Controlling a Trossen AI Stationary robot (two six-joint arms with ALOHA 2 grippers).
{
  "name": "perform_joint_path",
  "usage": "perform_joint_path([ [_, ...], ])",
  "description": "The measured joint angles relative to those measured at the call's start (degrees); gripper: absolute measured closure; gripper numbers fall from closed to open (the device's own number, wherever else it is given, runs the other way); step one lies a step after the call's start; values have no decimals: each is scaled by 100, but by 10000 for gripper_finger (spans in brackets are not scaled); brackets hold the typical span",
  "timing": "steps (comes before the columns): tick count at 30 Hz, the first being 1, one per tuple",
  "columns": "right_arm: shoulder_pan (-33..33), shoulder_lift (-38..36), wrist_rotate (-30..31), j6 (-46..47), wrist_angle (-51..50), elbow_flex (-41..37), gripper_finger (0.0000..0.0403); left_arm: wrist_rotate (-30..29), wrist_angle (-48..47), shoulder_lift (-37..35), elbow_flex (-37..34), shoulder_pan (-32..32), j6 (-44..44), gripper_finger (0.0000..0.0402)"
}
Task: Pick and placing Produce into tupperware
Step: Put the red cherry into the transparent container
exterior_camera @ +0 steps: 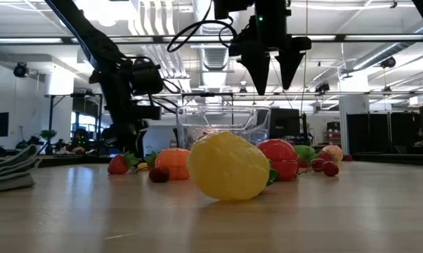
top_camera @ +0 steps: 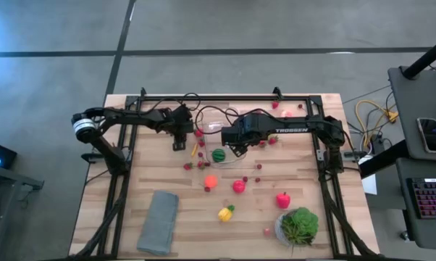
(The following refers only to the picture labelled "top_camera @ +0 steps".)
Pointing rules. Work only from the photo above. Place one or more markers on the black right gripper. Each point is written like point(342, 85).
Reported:
point(243, 130)

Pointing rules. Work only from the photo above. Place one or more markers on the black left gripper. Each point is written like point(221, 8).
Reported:
point(182, 121)

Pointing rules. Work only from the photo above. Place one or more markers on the green striped watermelon toy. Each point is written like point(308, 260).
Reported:
point(218, 155)

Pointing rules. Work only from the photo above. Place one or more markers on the large red strawberry toy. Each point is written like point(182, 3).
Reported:
point(199, 133)

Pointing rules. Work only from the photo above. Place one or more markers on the clear plastic tupperware container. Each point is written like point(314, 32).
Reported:
point(212, 127)

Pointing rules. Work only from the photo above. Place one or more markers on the red tomato toy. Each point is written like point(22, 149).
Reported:
point(238, 186)

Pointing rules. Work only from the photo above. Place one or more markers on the orange tangerine toy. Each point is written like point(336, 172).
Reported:
point(211, 181)

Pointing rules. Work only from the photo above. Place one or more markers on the pink peach toy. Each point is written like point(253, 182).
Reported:
point(286, 113)

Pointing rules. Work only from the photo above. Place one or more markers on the red bell pepper toy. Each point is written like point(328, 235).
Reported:
point(283, 200)

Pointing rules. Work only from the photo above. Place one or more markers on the small pink cube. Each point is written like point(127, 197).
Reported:
point(267, 232)

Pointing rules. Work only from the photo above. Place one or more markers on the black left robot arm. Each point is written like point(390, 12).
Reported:
point(131, 116)

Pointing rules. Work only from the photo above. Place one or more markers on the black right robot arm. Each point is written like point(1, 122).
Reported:
point(297, 129)

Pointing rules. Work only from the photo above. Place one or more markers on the grey folded cloth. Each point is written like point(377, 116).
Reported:
point(158, 224)

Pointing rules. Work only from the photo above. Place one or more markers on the green succulent in white pot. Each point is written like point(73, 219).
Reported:
point(299, 226)

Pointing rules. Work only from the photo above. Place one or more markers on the white paper sheet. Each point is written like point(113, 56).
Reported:
point(370, 185)

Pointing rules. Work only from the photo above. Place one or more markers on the black metal beam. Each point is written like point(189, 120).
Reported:
point(384, 157)

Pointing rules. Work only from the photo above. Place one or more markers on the dark metal stand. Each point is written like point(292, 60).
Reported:
point(22, 180)

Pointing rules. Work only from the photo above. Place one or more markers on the black computer with blue light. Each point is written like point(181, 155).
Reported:
point(4, 154)

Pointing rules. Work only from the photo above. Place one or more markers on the black smartphone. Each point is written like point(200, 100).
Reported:
point(429, 139)

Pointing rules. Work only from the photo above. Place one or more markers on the backlit computer keyboard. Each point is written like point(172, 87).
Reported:
point(431, 199)

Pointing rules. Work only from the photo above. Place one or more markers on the black metal pole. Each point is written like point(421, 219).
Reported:
point(426, 58)

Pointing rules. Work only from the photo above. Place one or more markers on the dark grey keyboard desk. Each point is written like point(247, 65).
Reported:
point(431, 232)

